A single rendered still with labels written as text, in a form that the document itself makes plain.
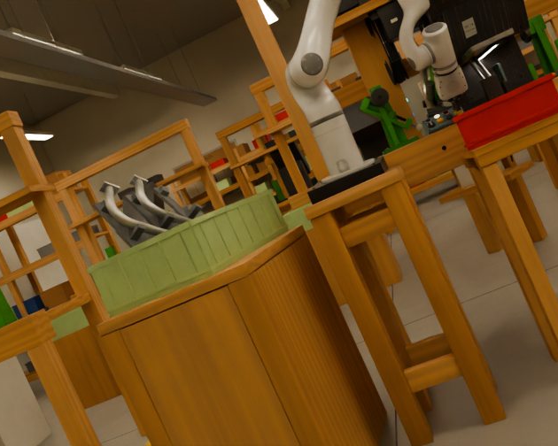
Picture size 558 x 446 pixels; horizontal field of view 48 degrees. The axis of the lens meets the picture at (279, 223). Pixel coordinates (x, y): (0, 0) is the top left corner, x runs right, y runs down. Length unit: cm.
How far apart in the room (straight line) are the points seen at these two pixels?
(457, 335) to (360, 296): 32
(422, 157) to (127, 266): 113
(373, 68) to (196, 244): 149
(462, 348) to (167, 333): 90
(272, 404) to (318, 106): 94
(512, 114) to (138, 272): 125
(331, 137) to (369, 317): 59
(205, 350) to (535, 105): 124
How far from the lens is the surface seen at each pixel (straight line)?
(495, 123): 210
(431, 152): 237
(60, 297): 777
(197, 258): 181
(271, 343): 176
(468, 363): 207
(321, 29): 210
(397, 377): 209
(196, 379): 188
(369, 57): 300
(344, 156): 205
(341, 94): 307
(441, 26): 222
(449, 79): 230
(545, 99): 211
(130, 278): 195
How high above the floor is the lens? 90
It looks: 2 degrees down
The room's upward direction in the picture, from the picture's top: 24 degrees counter-clockwise
